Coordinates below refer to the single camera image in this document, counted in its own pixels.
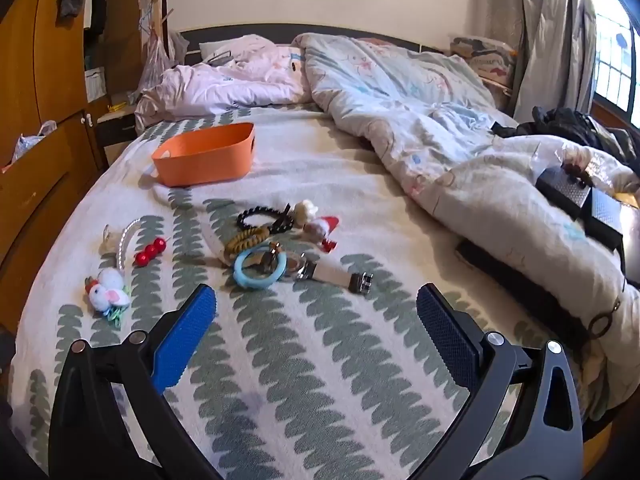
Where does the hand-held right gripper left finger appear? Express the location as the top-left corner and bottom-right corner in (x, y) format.
(48, 283), (218, 480)

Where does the pink quilt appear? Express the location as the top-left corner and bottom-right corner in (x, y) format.
(135, 34), (313, 133)

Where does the printed pillow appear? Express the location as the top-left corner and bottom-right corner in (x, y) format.
(450, 35), (518, 96)

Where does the hanging clear plastic bag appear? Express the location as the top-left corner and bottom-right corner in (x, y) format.
(137, 35), (188, 93)

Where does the black hair clip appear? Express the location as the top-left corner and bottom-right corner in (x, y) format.
(270, 203), (292, 233)

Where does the white bunny plush clip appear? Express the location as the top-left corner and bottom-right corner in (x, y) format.
(84, 267), (132, 317)

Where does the dark headboard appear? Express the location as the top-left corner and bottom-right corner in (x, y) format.
(178, 22), (451, 66)

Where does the black clothing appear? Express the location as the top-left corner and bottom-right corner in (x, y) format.
(492, 106), (636, 161)

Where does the white pillow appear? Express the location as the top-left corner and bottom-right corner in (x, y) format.
(199, 35), (276, 61)

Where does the grey curtain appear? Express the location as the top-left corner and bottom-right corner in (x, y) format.
(512, 0), (598, 121)

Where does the window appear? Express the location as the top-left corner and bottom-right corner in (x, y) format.
(587, 0), (640, 126)

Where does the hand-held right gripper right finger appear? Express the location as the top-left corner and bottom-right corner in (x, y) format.
(416, 283), (586, 480)

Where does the dark nightstand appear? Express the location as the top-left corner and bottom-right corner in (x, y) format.
(96, 92), (146, 161)

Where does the wristwatch with beige strap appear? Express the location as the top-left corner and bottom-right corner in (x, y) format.
(295, 262), (374, 296)

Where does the white paper bag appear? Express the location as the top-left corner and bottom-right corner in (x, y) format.
(85, 67), (108, 103)

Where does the light blue printed quilt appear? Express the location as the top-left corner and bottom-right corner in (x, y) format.
(292, 32), (640, 423)

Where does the leaf-print bed cover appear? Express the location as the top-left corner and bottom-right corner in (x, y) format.
(10, 105), (608, 480)

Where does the orange plastic basket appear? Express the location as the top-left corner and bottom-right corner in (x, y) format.
(151, 122), (256, 187)

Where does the red santa hat clip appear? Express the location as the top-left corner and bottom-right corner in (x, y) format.
(302, 216), (341, 254)

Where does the brown braided hair tie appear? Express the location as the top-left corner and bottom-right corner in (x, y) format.
(223, 226), (271, 261)

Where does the wooden wardrobe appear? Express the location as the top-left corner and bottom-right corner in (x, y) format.
(0, 0), (146, 311)

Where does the black bead bracelet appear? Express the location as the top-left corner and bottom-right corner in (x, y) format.
(236, 208), (281, 231)

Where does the black textured box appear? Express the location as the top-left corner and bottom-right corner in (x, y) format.
(582, 187), (626, 251)
(536, 166), (593, 221)

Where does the plastic bag in drawer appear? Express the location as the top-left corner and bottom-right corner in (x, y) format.
(11, 120), (58, 163)

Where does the light blue ring bracelet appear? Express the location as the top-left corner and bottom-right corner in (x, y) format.
(233, 247), (288, 291)

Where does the red bead hair clip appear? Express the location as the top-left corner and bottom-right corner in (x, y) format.
(134, 238), (167, 267)

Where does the white flower hair clip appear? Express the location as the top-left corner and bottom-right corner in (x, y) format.
(292, 200), (320, 228)

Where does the clear plastic hair clip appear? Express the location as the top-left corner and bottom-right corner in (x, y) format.
(101, 225), (121, 256)

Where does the wooden coat rack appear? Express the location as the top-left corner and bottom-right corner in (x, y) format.
(145, 0), (173, 51)

